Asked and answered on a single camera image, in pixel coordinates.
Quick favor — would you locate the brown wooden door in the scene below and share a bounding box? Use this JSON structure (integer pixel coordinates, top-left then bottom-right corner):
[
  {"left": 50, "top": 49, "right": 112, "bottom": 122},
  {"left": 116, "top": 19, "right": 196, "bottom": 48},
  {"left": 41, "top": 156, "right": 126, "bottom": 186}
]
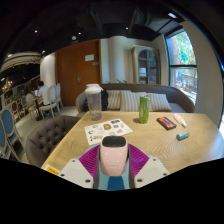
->
[{"left": 54, "top": 39, "right": 103, "bottom": 108}]

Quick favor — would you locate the yellow code sticker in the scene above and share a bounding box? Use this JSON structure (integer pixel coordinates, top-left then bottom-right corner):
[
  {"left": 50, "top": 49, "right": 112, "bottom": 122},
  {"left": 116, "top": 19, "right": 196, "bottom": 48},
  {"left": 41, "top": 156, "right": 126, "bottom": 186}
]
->
[{"left": 43, "top": 163, "right": 61, "bottom": 176}]

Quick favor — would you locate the white sticker sheet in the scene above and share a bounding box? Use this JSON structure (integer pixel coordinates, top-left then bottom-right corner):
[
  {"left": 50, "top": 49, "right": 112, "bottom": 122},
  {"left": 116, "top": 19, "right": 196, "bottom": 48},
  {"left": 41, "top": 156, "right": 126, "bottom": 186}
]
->
[{"left": 83, "top": 118, "right": 134, "bottom": 146}]

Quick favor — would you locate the glass-door cabinet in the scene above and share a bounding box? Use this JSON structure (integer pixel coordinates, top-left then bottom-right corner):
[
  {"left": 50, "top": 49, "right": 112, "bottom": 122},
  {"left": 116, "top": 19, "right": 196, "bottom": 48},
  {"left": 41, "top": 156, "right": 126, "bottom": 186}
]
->
[{"left": 130, "top": 44, "right": 160, "bottom": 85}]

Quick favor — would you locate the small green blue pack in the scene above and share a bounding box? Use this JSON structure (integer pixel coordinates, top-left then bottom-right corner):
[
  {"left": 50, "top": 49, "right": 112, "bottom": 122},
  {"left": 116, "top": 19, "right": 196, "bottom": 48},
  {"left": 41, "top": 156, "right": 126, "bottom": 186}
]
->
[{"left": 176, "top": 131, "right": 191, "bottom": 142}]

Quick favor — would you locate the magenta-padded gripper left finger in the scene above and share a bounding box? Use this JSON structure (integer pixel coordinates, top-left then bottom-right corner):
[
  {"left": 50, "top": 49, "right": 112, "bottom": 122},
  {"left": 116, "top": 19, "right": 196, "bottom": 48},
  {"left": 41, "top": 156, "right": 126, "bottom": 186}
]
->
[{"left": 58, "top": 143, "right": 101, "bottom": 190}]

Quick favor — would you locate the large dark-framed window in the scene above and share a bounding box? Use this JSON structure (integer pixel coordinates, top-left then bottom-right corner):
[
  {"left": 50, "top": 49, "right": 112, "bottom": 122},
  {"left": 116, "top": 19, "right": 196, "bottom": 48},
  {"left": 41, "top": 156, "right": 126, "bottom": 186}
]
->
[{"left": 165, "top": 29, "right": 198, "bottom": 106}]

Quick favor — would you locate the black and red box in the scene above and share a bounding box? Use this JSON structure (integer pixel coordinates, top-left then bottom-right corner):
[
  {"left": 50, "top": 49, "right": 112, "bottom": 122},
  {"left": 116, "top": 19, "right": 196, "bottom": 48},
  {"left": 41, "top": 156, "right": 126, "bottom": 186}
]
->
[{"left": 156, "top": 116, "right": 178, "bottom": 131}]

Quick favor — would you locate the black bag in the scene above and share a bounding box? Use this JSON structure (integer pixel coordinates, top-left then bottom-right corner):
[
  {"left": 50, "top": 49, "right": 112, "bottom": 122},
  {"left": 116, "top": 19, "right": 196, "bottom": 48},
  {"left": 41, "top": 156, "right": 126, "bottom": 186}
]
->
[{"left": 83, "top": 89, "right": 109, "bottom": 113}]

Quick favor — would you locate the clear plastic shaker bottle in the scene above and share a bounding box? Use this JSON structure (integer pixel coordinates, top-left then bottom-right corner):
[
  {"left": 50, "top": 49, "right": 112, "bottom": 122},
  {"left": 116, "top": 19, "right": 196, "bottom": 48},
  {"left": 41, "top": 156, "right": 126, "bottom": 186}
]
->
[{"left": 84, "top": 83, "right": 103, "bottom": 121}]

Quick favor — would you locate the white squeeze tube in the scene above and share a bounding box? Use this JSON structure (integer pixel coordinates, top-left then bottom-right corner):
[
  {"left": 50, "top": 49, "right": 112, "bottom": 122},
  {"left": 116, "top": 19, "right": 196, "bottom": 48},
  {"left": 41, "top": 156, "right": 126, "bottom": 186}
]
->
[{"left": 172, "top": 113, "right": 188, "bottom": 129}]

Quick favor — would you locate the green drink can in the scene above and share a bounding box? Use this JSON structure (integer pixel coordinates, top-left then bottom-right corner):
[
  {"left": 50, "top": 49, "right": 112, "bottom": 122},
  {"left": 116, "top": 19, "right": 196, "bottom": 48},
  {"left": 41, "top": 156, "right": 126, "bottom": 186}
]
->
[{"left": 138, "top": 95, "right": 152, "bottom": 125}]

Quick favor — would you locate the pink computer mouse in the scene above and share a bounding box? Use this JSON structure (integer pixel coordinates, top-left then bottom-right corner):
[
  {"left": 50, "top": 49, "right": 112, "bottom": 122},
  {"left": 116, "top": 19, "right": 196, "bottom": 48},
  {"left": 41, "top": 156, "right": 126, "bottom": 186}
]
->
[{"left": 99, "top": 134, "right": 130, "bottom": 177}]

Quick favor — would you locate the grey tufted armchair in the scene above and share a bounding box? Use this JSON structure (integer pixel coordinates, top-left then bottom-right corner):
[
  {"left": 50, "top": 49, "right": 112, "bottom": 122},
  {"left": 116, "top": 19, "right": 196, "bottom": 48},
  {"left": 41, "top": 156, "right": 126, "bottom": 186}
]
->
[{"left": 25, "top": 114, "right": 82, "bottom": 168}]

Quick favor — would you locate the person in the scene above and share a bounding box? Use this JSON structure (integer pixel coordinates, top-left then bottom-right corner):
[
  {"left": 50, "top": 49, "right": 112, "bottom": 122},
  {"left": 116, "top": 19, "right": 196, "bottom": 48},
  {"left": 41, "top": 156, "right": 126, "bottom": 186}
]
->
[{"left": 34, "top": 80, "right": 51, "bottom": 106}]

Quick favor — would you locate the group of dining chairs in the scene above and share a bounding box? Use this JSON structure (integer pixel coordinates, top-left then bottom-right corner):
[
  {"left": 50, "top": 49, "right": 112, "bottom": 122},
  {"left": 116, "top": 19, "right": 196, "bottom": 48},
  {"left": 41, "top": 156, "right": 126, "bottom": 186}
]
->
[{"left": 0, "top": 82, "right": 64, "bottom": 161}]

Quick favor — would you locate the brown curved sofa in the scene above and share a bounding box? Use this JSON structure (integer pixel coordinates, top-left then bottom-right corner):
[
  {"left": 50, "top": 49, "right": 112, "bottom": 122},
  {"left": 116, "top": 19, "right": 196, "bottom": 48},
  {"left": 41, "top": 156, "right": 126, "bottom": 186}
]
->
[{"left": 75, "top": 82, "right": 196, "bottom": 114}]

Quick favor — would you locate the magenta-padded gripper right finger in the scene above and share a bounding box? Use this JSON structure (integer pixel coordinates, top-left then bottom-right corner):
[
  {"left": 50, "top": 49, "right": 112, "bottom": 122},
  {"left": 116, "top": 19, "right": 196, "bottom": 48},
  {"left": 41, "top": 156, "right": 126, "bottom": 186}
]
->
[{"left": 128, "top": 143, "right": 171, "bottom": 189}]

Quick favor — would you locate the striped cushion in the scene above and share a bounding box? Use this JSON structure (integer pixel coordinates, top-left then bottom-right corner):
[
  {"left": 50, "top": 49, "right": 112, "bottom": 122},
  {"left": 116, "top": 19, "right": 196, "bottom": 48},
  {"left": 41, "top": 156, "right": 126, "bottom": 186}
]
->
[
  {"left": 119, "top": 90, "right": 148, "bottom": 113},
  {"left": 105, "top": 89, "right": 123, "bottom": 111},
  {"left": 146, "top": 92, "right": 173, "bottom": 112}
]

